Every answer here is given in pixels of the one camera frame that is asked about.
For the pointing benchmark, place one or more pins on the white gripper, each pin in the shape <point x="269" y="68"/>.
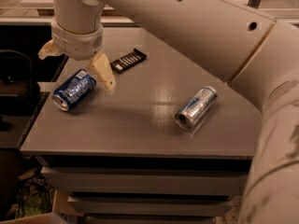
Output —
<point x="78" y="44"/>

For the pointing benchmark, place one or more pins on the blue pepsi can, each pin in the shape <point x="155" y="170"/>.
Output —
<point x="73" y="90"/>

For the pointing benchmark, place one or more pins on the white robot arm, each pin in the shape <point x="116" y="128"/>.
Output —
<point x="254" y="53"/>

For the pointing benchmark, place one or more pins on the silver red bull can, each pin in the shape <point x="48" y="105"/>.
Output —
<point x="193" y="111"/>

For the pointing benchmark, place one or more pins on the black snack bar wrapper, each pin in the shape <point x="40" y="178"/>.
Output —
<point x="127" y="61"/>

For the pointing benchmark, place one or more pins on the black chair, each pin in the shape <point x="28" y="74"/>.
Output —
<point x="19" y="91"/>

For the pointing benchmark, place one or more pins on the grey drawer cabinet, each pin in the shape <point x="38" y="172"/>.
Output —
<point x="121" y="157"/>

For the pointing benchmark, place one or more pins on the green printed bag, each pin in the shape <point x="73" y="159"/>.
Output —
<point x="34" y="197"/>

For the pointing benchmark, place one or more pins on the cardboard box bottom left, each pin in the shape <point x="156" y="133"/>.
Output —
<point x="62" y="213"/>

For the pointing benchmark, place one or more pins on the metal railing frame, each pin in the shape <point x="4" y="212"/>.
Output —
<point x="31" y="6"/>

